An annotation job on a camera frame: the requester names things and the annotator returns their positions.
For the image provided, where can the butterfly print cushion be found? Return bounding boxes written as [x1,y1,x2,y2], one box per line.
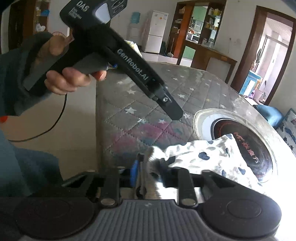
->
[276,108,296,158]

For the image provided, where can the brown wooden door frame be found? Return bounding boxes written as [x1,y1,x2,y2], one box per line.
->
[231,5,296,106]

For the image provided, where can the black round induction cooktop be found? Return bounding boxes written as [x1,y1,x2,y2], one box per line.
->
[193,108,278,184]

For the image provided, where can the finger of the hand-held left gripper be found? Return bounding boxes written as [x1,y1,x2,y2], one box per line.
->
[159,95,185,121]

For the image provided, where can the white refrigerator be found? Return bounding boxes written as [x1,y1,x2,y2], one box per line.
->
[141,10,169,54]

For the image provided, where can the grey quilted star table cover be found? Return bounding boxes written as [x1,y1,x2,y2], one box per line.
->
[95,61,296,194]

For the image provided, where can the teal sofa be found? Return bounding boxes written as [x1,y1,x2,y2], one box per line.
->
[253,104,285,129]

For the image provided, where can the water dispenser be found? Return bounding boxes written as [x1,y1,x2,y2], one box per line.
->
[128,12,142,47]

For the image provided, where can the person's legs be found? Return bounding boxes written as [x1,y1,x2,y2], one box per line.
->
[0,130,63,198]

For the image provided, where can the person's left hand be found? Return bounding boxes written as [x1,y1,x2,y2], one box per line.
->
[38,35,108,95]

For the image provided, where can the person's left forearm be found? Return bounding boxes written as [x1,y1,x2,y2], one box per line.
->
[0,31,55,117]

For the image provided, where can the blue toy cabinet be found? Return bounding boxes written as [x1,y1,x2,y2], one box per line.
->
[240,70,263,98]

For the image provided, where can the white polka dot pants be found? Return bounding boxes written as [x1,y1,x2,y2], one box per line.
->
[138,134,267,200]

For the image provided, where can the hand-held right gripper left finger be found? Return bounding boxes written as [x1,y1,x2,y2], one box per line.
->
[61,159,140,208]

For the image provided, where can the black cable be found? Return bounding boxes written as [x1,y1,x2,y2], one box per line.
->
[8,92,68,142]

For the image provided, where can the wooden display cabinet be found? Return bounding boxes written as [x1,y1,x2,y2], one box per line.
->
[166,0,227,68]

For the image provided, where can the wooden counter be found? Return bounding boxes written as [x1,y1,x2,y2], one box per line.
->
[190,44,238,84]

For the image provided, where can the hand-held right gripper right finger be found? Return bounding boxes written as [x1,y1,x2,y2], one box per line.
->
[159,162,234,208]

